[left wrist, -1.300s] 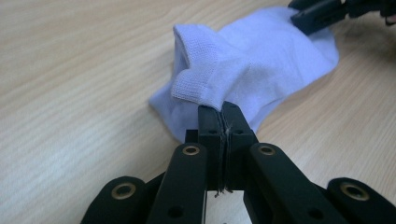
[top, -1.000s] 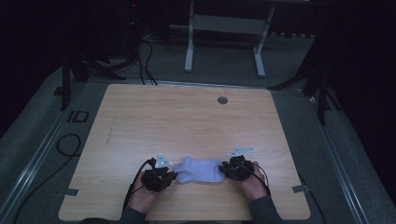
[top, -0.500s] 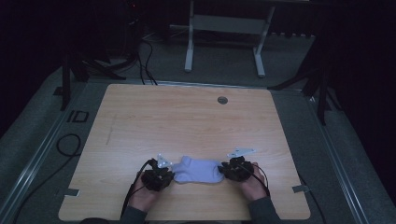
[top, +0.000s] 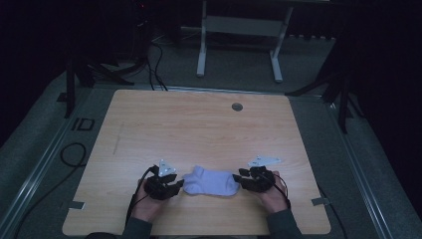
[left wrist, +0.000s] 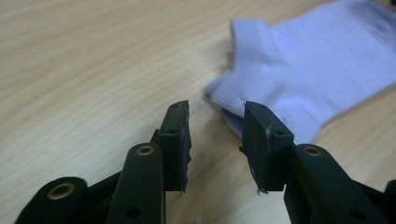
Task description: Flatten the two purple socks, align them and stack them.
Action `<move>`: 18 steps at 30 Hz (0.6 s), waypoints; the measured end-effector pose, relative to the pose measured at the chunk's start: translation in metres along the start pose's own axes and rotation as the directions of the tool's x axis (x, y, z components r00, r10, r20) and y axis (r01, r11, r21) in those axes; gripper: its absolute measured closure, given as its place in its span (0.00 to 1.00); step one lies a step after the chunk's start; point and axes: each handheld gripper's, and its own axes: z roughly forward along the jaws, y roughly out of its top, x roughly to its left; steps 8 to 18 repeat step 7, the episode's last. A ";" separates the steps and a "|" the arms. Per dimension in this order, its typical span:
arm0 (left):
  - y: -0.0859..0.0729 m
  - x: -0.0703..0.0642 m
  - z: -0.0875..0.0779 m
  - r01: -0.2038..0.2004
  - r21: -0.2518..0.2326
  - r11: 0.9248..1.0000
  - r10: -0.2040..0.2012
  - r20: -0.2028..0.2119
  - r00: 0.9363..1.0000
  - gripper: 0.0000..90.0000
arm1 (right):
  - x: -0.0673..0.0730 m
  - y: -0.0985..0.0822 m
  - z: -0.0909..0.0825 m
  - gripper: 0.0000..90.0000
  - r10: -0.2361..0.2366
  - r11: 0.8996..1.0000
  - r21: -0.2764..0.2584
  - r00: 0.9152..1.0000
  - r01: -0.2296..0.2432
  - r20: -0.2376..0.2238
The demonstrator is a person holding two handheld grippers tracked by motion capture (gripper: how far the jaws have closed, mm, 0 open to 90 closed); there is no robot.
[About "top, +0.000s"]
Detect person's left hand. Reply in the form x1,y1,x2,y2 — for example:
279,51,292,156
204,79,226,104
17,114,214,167
131,178,167,223

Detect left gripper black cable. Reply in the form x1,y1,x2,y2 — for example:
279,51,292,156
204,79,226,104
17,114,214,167
124,165,157,224

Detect metal floor rail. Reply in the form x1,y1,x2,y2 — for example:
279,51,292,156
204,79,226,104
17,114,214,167
326,99,394,239
0,99,93,239

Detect white metal desk frame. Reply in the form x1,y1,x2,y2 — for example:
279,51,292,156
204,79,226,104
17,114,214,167
195,0,295,84

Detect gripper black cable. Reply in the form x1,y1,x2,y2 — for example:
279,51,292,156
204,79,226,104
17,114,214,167
262,171,292,210
124,165,157,224

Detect black tripod stand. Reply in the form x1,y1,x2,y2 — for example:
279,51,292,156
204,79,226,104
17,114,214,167
286,43,364,134
64,49,135,120

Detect grey tape strip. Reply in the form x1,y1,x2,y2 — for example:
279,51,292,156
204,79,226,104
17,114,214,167
311,196,331,207

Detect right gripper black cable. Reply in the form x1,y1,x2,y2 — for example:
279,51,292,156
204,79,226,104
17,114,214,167
262,171,292,210

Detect person's right hand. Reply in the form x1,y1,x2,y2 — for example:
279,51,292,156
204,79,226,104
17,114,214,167
257,170,289,214

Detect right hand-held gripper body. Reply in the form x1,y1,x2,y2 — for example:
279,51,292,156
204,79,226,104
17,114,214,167
247,155,283,194

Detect thin black floor cable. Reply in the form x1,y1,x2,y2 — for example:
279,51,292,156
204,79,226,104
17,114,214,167
316,185,348,239

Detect black cables by stand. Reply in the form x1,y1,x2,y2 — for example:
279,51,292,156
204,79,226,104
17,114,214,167
144,39,169,92

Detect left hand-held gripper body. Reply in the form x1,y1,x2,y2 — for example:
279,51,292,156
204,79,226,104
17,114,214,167
143,158,178,201

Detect black looped floor cable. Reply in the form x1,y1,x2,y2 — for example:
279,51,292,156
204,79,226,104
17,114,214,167
12,141,88,239

